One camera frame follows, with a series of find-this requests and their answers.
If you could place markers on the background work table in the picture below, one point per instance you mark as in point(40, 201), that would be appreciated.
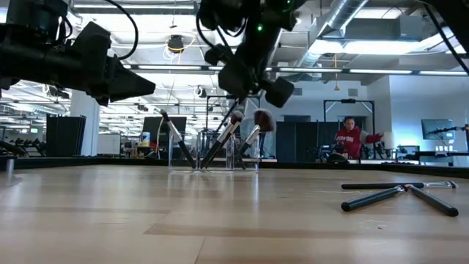
point(432, 155)

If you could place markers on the white board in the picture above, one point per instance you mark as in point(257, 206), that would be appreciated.
point(108, 144)

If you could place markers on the ceiling light strip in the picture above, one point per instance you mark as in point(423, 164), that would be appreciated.
point(381, 71)
point(309, 69)
point(443, 73)

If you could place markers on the white cylindrical object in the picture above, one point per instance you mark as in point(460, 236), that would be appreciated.
point(388, 140)

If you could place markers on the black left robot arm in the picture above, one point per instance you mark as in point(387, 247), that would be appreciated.
point(29, 55)

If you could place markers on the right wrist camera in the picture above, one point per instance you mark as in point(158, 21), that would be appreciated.
point(280, 91)

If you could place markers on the yellow hanging pendant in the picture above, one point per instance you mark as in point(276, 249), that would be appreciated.
point(336, 87)

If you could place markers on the black ceiling dome camera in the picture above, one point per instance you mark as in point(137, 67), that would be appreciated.
point(176, 43)

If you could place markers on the silver ventilation duct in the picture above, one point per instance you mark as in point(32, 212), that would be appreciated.
point(344, 14)

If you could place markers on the large fluffy powder brush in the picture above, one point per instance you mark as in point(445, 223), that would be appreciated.
point(264, 121)

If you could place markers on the long thin black makeup brush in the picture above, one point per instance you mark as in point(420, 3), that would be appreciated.
point(381, 186)

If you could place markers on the dark desk monitor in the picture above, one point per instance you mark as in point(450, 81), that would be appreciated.
point(154, 124)

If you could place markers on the person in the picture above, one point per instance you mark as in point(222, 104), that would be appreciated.
point(351, 141)

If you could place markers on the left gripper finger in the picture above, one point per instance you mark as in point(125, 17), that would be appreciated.
point(132, 84)

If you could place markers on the grey wall vent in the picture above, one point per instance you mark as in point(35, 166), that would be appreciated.
point(297, 91)
point(352, 92)

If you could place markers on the white wipes canister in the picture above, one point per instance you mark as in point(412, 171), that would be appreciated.
point(145, 139)

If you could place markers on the medium grey-head makeup brush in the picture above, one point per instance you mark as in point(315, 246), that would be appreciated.
point(223, 137)

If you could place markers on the dark background equipment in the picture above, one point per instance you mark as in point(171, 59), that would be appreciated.
point(29, 146)

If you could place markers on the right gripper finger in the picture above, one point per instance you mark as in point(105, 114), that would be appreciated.
point(234, 80)

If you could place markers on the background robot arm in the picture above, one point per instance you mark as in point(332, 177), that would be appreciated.
point(445, 129)

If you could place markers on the black partition panels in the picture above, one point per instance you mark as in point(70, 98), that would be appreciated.
point(304, 141)

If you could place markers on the dark wall monitor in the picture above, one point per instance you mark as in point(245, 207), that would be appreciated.
point(438, 128)

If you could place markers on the background tabletop robot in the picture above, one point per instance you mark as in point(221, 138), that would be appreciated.
point(322, 154)

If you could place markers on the clear acrylic brush organizer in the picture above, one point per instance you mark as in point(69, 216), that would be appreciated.
point(253, 161)

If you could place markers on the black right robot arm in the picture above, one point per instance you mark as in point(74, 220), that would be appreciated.
point(278, 11)

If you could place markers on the small-head thin makeup brush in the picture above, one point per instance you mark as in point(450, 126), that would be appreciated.
point(175, 131)

